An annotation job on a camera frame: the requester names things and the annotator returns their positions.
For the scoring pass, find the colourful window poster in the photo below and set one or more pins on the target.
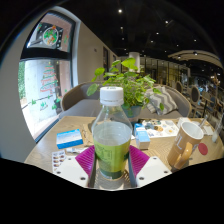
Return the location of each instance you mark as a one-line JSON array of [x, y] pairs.
[[50, 35]]

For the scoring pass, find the small upright blue white box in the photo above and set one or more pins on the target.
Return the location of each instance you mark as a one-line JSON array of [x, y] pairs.
[[142, 137]]

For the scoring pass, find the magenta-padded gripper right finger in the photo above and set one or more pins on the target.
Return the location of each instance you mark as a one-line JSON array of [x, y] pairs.
[[146, 165]]

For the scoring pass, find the flat blue white box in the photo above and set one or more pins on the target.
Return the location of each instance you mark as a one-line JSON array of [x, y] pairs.
[[69, 138]]

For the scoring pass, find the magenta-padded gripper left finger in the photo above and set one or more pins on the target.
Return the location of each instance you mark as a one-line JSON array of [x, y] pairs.
[[77, 165]]

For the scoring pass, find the grey white chevron pillow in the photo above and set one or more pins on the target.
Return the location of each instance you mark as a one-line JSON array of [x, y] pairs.
[[163, 100]]

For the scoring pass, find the group of ceiling lights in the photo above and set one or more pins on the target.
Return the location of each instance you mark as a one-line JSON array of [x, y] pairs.
[[156, 26]]

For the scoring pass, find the flat round red coaster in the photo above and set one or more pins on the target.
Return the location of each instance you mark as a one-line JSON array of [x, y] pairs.
[[203, 149]]

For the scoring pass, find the printed paper menu sheet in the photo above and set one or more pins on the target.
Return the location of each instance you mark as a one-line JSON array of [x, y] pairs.
[[161, 128]]

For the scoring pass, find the white picture sticker sheet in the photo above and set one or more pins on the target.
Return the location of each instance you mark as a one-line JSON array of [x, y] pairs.
[[58, 160]]

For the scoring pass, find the clear green-labelled drink bottle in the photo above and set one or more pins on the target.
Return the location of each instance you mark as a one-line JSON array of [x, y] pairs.
[[111, 146]]

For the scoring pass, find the green potted plant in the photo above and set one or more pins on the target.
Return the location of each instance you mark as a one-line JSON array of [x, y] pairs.
[[133, 83]]

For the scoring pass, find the tan ceramic mug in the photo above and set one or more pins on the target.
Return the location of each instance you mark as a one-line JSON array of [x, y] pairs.
[[185, 143]]

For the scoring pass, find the white round pillar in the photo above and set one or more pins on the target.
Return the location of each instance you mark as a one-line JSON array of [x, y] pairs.
[[134, 60]]

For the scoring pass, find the grey curved sofa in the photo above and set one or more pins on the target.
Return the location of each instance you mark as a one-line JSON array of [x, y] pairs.
[[80, 105]]

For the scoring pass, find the group of wooden chairs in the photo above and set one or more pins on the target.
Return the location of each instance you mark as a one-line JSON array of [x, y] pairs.
[[203, 96]]

